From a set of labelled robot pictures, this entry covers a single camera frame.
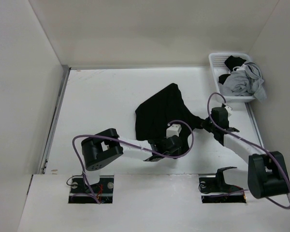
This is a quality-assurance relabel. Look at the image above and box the black tank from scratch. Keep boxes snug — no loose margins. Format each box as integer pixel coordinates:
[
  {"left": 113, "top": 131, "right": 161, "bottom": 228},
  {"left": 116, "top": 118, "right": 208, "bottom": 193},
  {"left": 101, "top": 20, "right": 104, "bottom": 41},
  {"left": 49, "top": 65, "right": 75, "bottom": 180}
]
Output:
[
  {"left": 218, "top": 56, "right": 247, "bottom": 84},
  {"left": 135, "top": 83, "right": 203, "bottom": 141}
]

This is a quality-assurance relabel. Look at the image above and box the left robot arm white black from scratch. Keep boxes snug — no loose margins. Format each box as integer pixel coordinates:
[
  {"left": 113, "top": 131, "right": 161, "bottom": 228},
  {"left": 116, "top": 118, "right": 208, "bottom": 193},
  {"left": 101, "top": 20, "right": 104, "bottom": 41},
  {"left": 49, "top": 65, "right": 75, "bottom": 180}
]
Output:
[{"left": 81, "top": 128, "right": 184, "bottom": 193}]

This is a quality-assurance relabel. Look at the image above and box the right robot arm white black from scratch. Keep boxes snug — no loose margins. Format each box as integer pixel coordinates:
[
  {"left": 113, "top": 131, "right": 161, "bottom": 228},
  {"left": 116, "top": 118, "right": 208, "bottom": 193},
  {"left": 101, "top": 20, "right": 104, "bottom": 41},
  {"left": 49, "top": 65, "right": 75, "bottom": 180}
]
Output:
[{"left": 203, "top": 104, "right": 290, "bottom": 199}]

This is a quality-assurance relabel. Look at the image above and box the grey tank top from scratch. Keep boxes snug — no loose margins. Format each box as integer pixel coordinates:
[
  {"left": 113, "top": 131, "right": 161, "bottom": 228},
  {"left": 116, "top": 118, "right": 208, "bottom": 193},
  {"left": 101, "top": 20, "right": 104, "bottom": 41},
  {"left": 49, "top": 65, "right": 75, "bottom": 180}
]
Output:
[{"left": 219, "top": 62, "right": 267, "bottom": 102}]

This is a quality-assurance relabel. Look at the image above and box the white plastic laundry basket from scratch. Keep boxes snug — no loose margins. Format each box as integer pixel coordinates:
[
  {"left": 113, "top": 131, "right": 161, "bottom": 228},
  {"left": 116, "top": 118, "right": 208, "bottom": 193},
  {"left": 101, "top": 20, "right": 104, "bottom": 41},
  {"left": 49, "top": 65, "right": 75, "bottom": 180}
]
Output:
[{"left": 208, "top": 52, "right": 255, "bottom": 103}]

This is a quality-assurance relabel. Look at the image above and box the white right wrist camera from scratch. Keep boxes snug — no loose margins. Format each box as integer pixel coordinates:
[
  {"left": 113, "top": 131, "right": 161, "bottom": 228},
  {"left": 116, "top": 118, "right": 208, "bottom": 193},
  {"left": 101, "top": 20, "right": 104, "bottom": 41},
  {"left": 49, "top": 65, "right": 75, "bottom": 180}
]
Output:
[{"left": 222, "top": 104, "right": 232, "bottom": 117}]

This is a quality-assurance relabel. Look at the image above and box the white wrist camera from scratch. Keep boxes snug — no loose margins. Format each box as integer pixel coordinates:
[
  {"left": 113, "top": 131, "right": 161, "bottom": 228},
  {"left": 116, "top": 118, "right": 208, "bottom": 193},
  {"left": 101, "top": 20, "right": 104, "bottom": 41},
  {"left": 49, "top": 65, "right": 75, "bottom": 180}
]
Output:
[
  {"left": 166, "top": 124, "right": 182, "bottom": 138},
  {"left": 222, "top": 104, "right": 232, "bottom": 117}
]

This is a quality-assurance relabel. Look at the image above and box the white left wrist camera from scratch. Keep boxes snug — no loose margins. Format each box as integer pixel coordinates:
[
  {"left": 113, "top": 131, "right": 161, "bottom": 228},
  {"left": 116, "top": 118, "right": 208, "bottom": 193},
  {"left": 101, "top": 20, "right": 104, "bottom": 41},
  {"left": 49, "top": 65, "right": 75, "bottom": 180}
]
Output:
[{"left": 166, "top": 124, "right": 182, "bottom": 138}]

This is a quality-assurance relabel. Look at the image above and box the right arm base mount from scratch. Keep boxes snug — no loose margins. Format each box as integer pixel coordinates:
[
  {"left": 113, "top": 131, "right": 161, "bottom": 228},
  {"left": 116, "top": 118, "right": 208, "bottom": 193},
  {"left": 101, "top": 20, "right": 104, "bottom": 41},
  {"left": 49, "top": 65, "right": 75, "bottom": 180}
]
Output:
[{"left": 198, "top": 166, "right": 247, "bottom": 203}]

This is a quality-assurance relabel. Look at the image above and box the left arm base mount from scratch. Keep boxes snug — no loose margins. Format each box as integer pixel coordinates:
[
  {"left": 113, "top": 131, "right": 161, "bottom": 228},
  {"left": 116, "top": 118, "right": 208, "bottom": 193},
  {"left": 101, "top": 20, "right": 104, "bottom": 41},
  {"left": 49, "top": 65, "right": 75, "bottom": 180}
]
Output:
[{"left": 66, "top": 175, "right": 115, "bottom": 204}]

